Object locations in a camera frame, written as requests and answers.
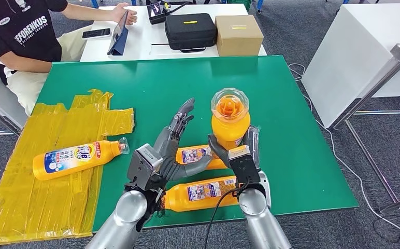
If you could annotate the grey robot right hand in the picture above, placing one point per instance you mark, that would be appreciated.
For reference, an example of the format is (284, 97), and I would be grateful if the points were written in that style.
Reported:
(254, 144)

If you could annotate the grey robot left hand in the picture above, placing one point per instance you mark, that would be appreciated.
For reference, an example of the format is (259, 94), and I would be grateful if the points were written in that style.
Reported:
(167, 154)

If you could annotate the person's left hand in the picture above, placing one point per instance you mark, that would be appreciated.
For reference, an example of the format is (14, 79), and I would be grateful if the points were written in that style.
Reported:
(124, 10)

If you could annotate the orange detergent bottle clear cap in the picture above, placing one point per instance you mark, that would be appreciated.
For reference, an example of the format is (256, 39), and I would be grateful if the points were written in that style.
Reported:
(231, 132)
(186, 204)
(69, 161)
(193, 154)

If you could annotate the person's left forearm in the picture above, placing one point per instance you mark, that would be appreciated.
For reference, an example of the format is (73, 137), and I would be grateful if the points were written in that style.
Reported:
(88, 12)

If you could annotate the person's right forearm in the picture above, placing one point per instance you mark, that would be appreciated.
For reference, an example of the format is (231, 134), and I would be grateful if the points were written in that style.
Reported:
(25, 63)

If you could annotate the white desk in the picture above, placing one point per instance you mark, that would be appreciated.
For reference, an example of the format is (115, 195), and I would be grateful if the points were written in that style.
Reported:
(140, 35)

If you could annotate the tablet in blue case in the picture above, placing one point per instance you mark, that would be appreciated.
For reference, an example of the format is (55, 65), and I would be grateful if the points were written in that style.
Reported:
(118, 42)

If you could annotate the black controller with screen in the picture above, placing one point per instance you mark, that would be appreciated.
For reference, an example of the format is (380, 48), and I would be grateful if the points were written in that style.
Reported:
(157, 13)

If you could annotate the green table mat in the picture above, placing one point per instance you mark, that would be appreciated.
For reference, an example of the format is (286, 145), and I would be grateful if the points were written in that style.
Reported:
(289, 137)

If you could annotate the smartphone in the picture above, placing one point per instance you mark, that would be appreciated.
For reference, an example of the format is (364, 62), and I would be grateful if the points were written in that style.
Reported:
(96, 33)

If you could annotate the thin black pen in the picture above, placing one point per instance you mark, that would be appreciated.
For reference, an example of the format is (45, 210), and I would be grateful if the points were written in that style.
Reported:
(160, 44)

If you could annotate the black zip carry case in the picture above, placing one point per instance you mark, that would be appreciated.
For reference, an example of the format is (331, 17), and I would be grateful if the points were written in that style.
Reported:
(190, 33)

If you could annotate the brown cardboard box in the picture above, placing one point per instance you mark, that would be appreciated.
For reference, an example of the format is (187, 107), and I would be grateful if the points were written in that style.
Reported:
(238, 39)

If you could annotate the person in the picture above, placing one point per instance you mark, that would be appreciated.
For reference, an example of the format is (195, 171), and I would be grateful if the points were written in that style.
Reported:
(21, 37)

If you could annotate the green plastic crate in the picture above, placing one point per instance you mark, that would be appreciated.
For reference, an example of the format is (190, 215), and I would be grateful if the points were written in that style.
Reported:
(239, 2)

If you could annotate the white panel-sided table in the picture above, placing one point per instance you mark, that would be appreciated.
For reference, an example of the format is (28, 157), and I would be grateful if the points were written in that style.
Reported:
(347, 63)

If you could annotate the yellow plastic sheet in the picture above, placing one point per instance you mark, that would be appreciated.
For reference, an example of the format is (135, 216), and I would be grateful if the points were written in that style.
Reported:
(31, 206)

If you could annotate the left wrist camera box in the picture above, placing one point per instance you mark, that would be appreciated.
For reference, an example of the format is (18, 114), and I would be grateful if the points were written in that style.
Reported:
(145, 168)

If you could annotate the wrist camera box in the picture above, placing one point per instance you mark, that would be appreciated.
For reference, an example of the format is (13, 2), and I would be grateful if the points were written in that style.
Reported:
(145, 168)
(244, 170)

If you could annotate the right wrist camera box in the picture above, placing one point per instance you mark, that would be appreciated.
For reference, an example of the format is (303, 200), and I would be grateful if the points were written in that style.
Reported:
(244, 170)

